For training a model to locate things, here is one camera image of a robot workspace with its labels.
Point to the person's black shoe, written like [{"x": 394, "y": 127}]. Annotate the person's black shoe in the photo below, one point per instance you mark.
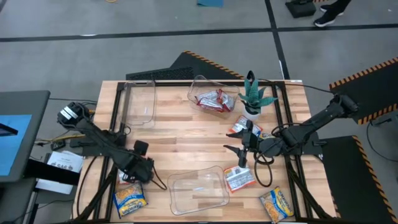
[{"x": 326, "y": 19}]

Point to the white paper sheets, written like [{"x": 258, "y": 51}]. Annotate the white paper sheets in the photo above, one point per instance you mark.
[{"x": 66, "y": 163}]

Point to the black floor box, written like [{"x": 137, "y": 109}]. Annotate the black floor box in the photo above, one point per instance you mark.
[{"x": 300, "y": 8}]

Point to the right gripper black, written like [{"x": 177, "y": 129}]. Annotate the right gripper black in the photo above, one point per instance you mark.
[{"x": 253, "y": 144}]

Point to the clear plastic bin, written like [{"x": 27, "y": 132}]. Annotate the clear plastic bin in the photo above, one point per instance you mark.
[
  {"x": 199, "y": 196},
  {"x": 138, "y": 105},
  {"x": 199, "y": 87}
]

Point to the blue floor mat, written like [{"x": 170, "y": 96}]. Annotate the blue floor mat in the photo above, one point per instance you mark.
[{"x": 210, "y": 3}]

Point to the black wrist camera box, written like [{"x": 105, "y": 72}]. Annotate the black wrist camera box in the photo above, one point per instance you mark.
[{"x": 141, "y": 147}]

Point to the small black device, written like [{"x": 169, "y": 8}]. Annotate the small black device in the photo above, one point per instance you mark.
[{"x": 58, "y": 145}]

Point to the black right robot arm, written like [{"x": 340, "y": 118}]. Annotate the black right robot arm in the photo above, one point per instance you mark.
[{"x": 311, "y": 123}]

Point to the orange Maruchan noodle pack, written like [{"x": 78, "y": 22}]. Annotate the orange Maruchan noodle pack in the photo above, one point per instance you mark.
[
  {"x": 241, "y": 124},
  {"x": 239, "y": 178},
  {"x": 122, "y": 179}
]

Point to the monitor with blue screen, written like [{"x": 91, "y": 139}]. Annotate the monitor with blue screen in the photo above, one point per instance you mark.
[{"x": 15, "y": 146}]

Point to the red Maruchan noodle pack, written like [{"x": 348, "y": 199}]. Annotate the red Maruchan noodle pack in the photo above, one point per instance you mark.
[
  {"x": 226, "y": 99},
  {"x": 211, "y": 106},
  {"x": 205, "y": 96}
]

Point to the black hazard-striped floor mat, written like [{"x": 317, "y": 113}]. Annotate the black hazard-striped floor mat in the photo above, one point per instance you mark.
[
  {"x": 345, "y": 180},
  {"x": 192, "y": 67},
  {"x": 373, "y": 90}
]

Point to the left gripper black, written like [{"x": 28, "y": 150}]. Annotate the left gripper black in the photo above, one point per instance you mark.
[{"x": 136, "y": 168}]

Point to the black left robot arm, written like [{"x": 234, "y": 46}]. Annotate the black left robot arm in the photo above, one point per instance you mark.
[{"x": 93, "y": 135}]

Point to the green succulent in white pot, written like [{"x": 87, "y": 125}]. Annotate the green succulent in white pot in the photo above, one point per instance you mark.
[{"x": 253, "y": 96}]

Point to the blue Maruchan noodle pack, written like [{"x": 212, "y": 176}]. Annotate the blue Maruchan noodle pack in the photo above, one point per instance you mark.
[
  {"x": 276, "y": 203},
  {"x": 130, "y": 199},
  {"x": 266, "y": 136}
]

